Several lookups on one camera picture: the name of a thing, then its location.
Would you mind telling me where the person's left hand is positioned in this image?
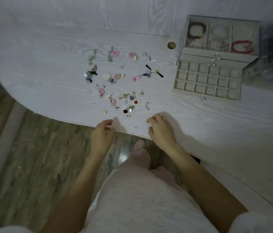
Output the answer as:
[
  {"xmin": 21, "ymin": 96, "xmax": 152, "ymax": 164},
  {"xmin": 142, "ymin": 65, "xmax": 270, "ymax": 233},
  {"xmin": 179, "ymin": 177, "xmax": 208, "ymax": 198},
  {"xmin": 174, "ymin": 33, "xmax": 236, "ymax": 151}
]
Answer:
[{"xmin": 90, "ymin": 119, "xmax": 116, "ymax": 157}]

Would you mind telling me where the person's right hand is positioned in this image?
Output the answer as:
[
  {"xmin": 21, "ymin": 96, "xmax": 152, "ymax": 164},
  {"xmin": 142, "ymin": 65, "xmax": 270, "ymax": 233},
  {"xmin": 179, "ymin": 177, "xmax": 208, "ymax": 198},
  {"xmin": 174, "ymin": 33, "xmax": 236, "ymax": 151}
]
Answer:
[{"xmin": 146, "ymin": 113, "xmax": 180, "ymax": 154}]

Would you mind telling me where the person's right forearm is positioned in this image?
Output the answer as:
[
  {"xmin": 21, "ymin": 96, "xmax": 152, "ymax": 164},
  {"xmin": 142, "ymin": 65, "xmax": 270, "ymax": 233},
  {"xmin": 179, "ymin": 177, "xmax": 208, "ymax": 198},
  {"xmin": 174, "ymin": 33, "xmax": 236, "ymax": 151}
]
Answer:
[{"xmin": 165, "ymin": 144, "xmax": 249, "ymax": 233}]

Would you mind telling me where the person's left forearm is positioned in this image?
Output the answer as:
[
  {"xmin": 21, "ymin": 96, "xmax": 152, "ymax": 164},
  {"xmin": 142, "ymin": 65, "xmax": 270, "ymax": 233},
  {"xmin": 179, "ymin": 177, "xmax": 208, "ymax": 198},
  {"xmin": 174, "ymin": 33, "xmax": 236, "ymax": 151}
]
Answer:
[{"xmin": 41, "ymin": 154, "xmax": 108, "ymax": 233}]

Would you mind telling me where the pink slipper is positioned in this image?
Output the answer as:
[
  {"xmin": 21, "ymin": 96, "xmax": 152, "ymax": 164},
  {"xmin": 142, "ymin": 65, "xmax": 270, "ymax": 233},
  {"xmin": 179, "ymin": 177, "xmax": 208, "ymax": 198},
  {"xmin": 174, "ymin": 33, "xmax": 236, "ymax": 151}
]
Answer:
[{"xmin": 133, "ymin": 139, "xmax": 149, "ymax": 151}]

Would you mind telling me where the scatter of small colourful earrings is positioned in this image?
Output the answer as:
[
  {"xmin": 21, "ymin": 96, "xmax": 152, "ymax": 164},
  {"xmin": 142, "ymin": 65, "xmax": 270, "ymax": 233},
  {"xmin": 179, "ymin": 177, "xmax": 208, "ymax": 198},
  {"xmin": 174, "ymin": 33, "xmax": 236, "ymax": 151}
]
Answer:
[{"xmin": 83, "ymin": 46, "xmax": 164, "ymax": 118}]

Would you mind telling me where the pale pink garment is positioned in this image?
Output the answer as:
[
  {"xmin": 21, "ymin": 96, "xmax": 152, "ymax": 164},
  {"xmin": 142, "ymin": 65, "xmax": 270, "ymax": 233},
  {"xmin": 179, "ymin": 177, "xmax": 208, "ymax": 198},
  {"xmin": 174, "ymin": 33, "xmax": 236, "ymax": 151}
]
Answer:
[{"xmin": 80, "ymin": 150, "xmax": 221, "ymax": 233}]

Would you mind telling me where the beige velvet grid drawer tray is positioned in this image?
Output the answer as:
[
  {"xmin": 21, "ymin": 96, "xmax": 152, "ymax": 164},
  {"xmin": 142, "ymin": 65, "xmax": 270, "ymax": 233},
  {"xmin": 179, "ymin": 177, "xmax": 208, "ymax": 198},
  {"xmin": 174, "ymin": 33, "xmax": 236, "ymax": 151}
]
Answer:
[{"xmin": 172, "ymin": 54, "xmax": 256, "ymax": 101}]

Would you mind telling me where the white fluffy sleeve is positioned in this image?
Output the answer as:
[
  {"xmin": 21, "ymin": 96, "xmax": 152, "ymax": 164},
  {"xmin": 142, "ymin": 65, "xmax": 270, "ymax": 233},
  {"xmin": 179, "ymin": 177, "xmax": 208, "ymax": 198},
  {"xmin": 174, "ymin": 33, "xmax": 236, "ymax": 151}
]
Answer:
[
  {"xmin": 0, "ymin": 225, "xmax": 42, "ymax": 233},
  {"xmin": 229, "ymin": 211, "xmax": 273, "ymax": 233}
]

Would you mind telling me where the dark brown bead bracelet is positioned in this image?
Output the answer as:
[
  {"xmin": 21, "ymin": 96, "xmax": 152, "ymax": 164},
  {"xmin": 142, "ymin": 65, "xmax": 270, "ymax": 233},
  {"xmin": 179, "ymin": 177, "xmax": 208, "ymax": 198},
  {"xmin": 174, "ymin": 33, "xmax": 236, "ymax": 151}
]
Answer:
[{"xmin": 187, "ymin": 21, "xmax": 206, "ymax": 42}]

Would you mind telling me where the red bead bracelet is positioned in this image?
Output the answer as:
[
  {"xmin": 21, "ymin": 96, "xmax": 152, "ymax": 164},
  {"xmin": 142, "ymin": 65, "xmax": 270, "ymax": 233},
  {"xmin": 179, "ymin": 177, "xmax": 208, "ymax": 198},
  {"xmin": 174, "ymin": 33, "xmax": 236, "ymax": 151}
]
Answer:
[{"xmin": 231, "ymin": 40, "xmax": 254, "ymax": 53}]

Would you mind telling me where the clear crystal bead bracelet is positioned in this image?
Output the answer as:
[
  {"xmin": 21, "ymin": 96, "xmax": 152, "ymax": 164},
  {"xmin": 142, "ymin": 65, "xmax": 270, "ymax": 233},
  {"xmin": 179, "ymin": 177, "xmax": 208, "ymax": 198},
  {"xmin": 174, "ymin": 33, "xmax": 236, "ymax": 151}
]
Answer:
[{"xmin": 211, "ymin": 25, "xmax": 231, "ymax": 39}]

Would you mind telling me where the white pearl bracelet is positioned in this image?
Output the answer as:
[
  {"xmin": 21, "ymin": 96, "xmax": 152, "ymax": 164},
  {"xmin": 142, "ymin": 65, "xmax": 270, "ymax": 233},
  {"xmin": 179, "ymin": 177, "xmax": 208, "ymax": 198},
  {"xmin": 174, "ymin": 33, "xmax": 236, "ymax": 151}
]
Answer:
[{"xmin": 232, "ymin": 28, "xmax": 252, "ymax": 40}]

